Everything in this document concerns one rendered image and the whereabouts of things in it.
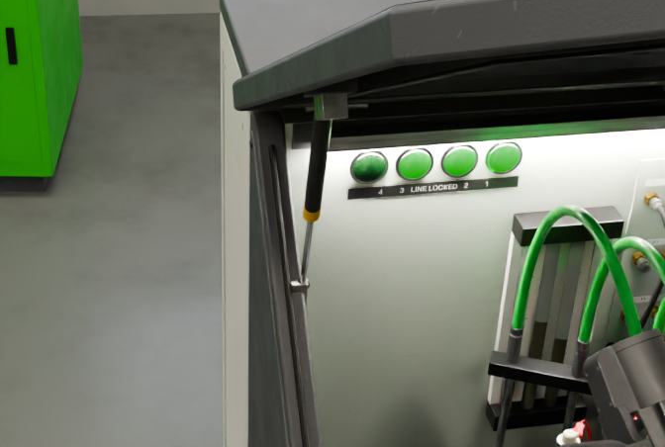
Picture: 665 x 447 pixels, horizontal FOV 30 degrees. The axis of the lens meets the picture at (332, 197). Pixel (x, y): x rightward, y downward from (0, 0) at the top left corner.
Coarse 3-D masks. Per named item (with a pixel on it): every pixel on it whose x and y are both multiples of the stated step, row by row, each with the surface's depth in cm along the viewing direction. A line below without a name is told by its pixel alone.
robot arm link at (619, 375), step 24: (648, 336) 103; (600, 360) 103; (624, 360) 103; (648, 360) 102; (600, 384) 103; (624, 384) 102; (648, 384) 102; (600, 408) 104; (624, 408) 101; (624, 432) 101
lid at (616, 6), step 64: (448, 0) 73; (512, 0) 70; (576, 0) 68; (640, 0) 65; (320, 64) 97; (384, 64) 77; (448, 64) 87; (512, 64) 115; (576, 64) 124; (640, 64) 134
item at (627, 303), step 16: (560, 208) 147; (576, 208) 143; (544, 224) 153; (592, 224) 138; (608, 240) 136; (528, 256) 159; (608, 256) 134; (528, 272) 161; (528, 288) 163; (624, 288) 132; (624, 304) 131
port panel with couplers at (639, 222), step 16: (640, 160) 166; (656, 160) 167; (640, 176) 168; (656, 176) 168; (640, 192) 169; (656, 192) 170; (640, 208) 171; (656, 208) 167; (640, 224) 172; (656, 224) 173; (656, 240) 174; (624, 256) 175; (640, 256) 174; (624, 272) 176; (640, 272) 177; (656, 272) 177; (640, 288) 178; (640, 304) 180; (656, 304) 181; (608, 320) 181; (624, 320) 180; (608, 336) 182; (624, 336) 183
